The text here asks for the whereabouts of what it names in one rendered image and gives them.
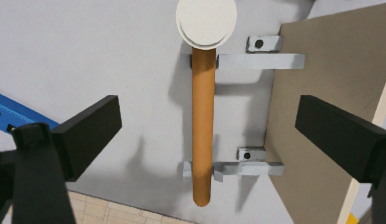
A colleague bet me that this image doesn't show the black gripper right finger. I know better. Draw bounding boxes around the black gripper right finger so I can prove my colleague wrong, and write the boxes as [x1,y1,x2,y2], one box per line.
[294,95,386,224]

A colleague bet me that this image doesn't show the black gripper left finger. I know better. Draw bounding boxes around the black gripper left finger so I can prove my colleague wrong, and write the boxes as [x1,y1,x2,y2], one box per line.
[0,95,123,224]

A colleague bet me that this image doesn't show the blue spirit level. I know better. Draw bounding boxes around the blue spirit level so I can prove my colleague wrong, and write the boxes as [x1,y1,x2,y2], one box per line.
[0,94,60,136]

